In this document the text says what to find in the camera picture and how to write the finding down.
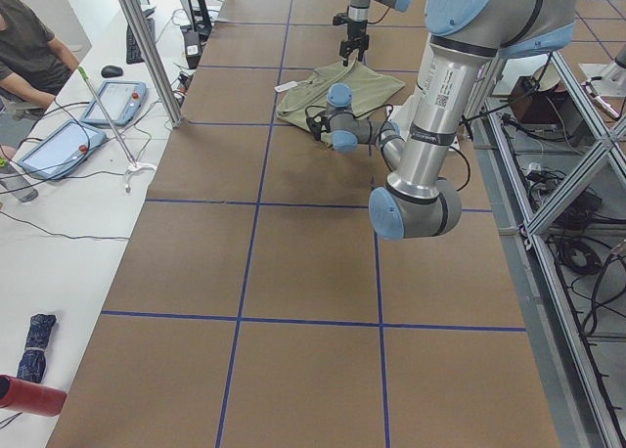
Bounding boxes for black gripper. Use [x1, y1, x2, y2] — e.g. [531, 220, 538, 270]
[315, 121, 333, 148]
[340, 20, 369, 67]

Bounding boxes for olive green long-sleeve shirt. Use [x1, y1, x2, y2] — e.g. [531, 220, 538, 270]
[277, 61, 406, 139]

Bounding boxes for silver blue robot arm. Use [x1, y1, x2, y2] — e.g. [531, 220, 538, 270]
[333, 0, 412, 67]
[321, 0, 577, 240]

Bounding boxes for white paper clothing tag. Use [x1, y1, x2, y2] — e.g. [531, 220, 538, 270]
[274, 81, 299, 93]

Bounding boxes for black keyboard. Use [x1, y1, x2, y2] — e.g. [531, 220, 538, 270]
[125, 16, 157, 66]

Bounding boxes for far blue teach pendant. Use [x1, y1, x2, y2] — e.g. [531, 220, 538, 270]
[80, 80, 148, 127]

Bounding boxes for blue teach pendant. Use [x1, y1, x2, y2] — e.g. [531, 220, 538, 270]
[18, 120, 107, 181]
[80, 80, 148, 127]

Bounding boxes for black computer mouse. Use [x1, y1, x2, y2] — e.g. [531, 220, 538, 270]
[101, 65, 124, 78]

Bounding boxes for long metal reacher stick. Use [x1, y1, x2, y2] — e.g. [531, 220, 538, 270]
[77, 66, 157, 194]

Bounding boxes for near blue teach pendant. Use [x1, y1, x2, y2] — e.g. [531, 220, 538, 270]
[18, 120, 107, 181]

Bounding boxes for seated person in dark shirt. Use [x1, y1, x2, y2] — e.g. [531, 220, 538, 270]
[1, 0, 79, 111]

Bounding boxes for dark blue folded umbrella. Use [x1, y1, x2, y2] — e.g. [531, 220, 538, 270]
[17, 314, 57, 383]

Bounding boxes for red cylinder bottle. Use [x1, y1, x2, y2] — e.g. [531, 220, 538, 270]
[1, 375, 67, 417]

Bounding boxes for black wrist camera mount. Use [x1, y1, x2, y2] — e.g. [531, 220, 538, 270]
[306, 115, 327, 141]
[333, 13, 350, 26]

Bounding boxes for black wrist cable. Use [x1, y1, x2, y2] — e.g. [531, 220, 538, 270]
[305, 104, 471, 193]
[366, 2, 397, 27]

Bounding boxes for aluminium frame post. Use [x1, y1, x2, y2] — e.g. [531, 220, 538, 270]
[118, 0, 183, 128]

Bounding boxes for aluminium frame rail structure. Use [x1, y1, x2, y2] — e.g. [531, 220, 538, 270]
[469, 0, 626, 448]

